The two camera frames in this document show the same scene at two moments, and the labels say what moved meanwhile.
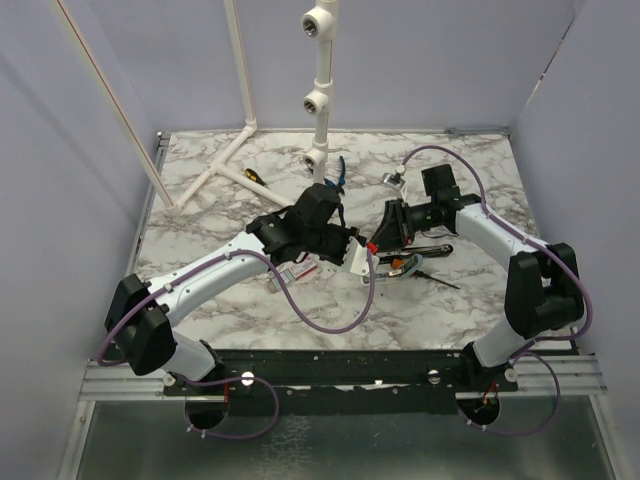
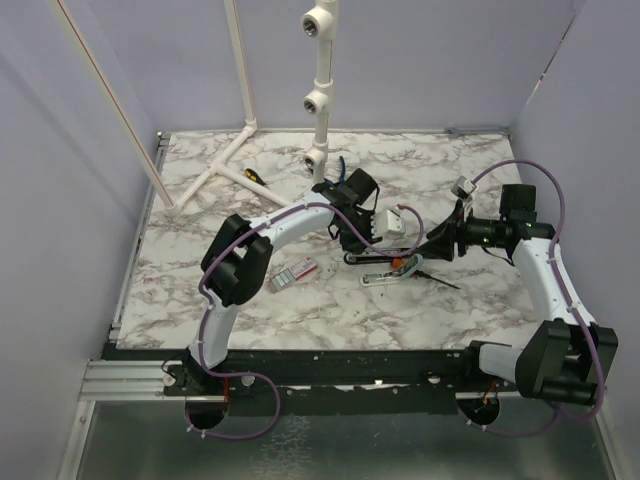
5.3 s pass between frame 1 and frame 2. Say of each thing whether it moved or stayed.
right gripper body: moved
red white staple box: stayed
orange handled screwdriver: stayed
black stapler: moved
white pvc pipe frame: stayed
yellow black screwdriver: stayed
